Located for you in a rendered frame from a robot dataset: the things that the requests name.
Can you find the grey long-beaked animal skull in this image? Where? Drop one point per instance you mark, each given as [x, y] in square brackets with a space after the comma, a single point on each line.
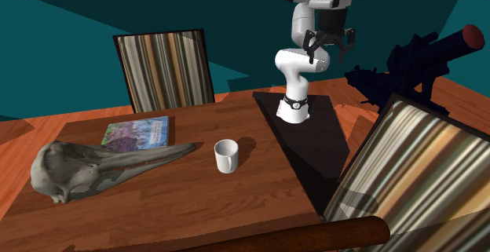
[76, 167]

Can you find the white mug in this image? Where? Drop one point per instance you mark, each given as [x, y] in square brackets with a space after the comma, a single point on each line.
[226, 156]

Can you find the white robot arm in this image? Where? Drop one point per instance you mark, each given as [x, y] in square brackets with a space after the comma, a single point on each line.
[298, 71]

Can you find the purple flower cover book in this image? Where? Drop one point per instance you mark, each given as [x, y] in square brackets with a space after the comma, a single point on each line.
[137, 133]

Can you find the black telescope with red cap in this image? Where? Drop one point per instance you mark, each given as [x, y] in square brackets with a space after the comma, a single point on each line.
[413, 67]

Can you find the dark robot stand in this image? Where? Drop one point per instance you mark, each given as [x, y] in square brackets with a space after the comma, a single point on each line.
[314, 140]

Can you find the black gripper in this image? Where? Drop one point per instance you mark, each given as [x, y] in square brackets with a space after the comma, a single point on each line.
[332, 22]

